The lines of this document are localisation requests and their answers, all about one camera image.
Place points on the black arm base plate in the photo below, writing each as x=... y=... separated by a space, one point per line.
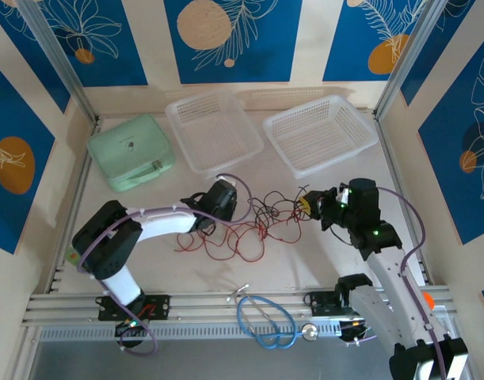
x=321 y=302
x=160 y=306

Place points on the green bottle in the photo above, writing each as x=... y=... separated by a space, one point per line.
x=72 y=255

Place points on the aluminium frame post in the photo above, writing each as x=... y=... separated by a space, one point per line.
x=55 y=51
x=408 y=55

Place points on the aluminium side rail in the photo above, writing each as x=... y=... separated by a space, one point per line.
x=389 y=158
x=80 y=186

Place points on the white plastic mesh basket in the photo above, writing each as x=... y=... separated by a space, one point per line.
x=214 y=130
x=321 y=134

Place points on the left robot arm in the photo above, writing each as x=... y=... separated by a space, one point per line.
x=162 y=221

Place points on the blue stethoscope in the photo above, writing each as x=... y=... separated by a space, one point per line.
x=309 y=332

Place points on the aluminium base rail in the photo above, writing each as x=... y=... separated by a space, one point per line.
x=210 y=308

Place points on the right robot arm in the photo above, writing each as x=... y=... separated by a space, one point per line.
x=388 y=277

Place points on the mint green zip case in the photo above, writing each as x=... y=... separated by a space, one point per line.
x=126 y=158

